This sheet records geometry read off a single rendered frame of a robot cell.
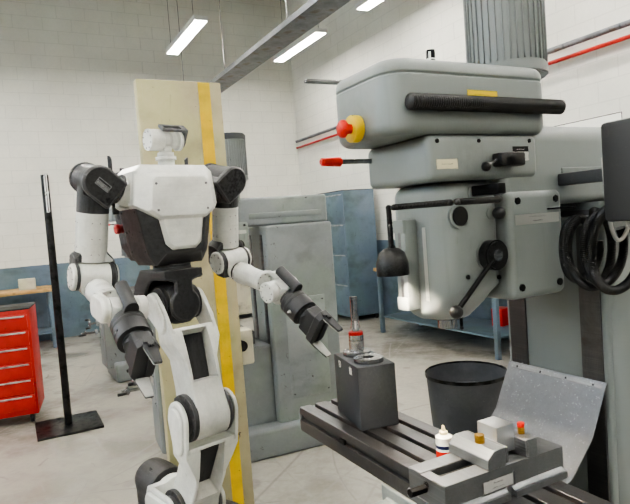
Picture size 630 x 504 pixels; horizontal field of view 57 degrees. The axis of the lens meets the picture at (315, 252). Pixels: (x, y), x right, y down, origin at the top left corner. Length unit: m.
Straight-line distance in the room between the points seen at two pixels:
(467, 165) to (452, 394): 2.17
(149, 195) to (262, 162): 9.36
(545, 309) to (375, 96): 0.81
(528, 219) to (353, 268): 7.33
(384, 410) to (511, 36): 1.07
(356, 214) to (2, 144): 5.55
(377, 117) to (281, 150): 10.02
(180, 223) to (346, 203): 6.97
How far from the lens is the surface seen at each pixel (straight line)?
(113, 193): 1.74
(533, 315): 1.76
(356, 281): 8.74
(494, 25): 1.57
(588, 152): 1.66
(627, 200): 1.35
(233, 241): 1.99
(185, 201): 1.78
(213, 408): 1.78
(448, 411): 3.41
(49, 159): 10.20
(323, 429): 1.90
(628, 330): 1.65
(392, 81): 1.25
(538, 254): 1.48
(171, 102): 2.98
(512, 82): 1.45
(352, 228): 8.69
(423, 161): 1.28
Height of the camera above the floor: 1.56
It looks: 3 degrees down
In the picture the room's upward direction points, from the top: 4 degrees counter-clockwise
